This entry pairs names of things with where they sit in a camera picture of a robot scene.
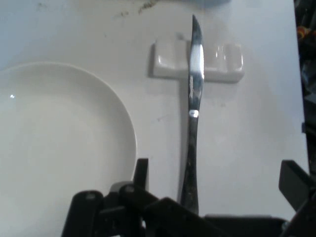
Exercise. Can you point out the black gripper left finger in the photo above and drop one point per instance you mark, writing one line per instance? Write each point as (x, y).
(111, 214)

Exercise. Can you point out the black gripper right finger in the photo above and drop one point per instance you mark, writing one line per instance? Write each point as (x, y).
(304, 197)

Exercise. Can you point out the steel serrated table knife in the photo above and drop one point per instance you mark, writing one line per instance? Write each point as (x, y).
(193, 138)

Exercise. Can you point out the white round plate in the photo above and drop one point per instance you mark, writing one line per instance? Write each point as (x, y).
(61, 138)

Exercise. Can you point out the white ceramic cutlery rest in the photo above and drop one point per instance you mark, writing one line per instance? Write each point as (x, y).
(170, 64)

